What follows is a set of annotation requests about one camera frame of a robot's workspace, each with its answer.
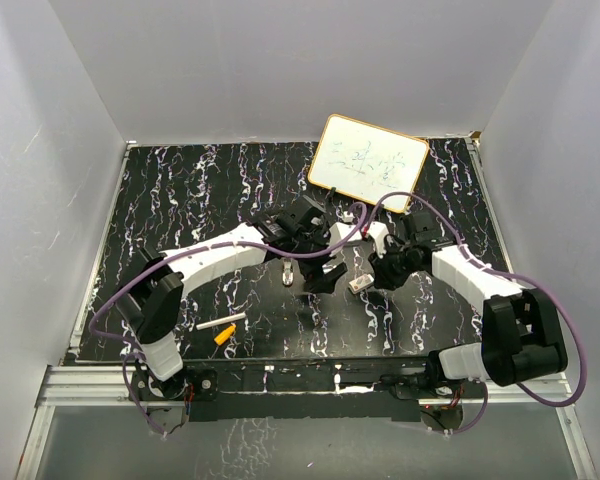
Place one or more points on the small whiteboard with wooden frame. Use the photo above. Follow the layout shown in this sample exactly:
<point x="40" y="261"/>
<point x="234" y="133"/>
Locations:
<point x="366" y="162"/>

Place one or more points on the white marker pen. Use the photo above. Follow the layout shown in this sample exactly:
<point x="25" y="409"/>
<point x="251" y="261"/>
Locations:
<point x="220" y="321"/>

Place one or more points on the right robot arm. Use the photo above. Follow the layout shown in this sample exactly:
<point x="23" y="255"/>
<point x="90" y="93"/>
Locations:
<point x="521" y="335"/>

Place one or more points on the aluminium rail frame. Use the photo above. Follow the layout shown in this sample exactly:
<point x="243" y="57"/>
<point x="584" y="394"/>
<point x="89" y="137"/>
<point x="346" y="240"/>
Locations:
<point x="295" y="420"/>

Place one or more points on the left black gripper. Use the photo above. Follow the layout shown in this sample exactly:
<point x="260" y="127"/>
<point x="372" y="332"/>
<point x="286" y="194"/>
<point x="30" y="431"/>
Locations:
<point x="315" y="279"/>

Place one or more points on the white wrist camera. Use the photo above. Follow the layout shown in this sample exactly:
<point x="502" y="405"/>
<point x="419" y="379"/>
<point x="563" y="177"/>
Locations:
<point x="377" y="232"/>
<point x="342" y="236"/>

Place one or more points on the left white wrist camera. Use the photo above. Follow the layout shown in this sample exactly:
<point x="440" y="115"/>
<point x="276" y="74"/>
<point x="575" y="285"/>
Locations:
<point x="342" y="236"/>

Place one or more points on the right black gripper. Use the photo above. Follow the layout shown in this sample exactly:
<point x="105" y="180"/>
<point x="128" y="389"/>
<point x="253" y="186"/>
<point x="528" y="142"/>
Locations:
<point x="382" y="275"/>

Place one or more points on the orange marker cap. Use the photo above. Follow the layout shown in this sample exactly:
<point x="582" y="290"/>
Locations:
<point x="225" y="335"/>

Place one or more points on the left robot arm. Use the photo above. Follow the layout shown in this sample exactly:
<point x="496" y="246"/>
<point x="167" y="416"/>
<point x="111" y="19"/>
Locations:
<point x="151" y="300"/>

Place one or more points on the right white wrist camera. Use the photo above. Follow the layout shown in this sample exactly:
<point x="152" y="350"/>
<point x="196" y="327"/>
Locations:
<point x="377" y="232"/>

